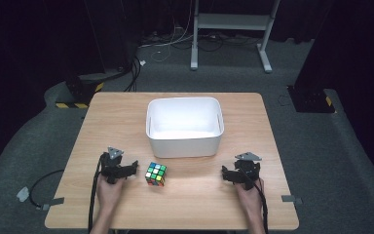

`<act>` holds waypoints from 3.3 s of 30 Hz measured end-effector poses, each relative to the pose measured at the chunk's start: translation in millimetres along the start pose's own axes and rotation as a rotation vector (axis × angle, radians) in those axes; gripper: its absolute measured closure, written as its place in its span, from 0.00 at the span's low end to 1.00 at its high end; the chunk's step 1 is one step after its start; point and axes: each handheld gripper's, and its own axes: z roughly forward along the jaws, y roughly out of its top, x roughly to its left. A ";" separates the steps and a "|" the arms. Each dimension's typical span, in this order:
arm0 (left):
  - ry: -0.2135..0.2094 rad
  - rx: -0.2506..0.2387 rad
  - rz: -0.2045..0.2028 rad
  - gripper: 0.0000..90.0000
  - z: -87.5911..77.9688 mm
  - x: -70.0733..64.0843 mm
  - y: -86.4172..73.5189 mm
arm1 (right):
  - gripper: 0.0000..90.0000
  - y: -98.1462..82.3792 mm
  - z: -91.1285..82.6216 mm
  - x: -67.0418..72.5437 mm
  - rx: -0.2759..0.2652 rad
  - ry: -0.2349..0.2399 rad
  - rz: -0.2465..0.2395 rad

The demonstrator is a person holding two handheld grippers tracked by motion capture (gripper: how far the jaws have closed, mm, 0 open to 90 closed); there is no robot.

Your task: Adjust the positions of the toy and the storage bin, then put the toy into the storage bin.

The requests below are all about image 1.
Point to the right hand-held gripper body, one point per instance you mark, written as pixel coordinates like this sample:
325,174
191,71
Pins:
248,170

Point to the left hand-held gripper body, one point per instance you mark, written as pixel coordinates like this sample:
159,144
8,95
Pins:
112,164

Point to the colourful puzzle cube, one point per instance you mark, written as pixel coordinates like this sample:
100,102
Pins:
156,174

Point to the white plastic bin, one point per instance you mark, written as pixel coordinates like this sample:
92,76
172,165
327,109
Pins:
185,143

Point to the person's left hand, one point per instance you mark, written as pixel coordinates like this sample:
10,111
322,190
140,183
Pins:
108,193

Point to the person's right hand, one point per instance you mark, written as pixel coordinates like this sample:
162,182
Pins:
251,198

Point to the grey tape strip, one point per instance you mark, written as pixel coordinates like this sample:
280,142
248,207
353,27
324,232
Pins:
53,202
291,199

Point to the black stand base striped tape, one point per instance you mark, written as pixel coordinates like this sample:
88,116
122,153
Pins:
81,91

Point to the white paper scrap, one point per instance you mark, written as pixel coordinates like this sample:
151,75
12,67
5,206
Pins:
142,62

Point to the grey metal stand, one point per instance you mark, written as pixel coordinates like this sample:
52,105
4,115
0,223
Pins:
230,22

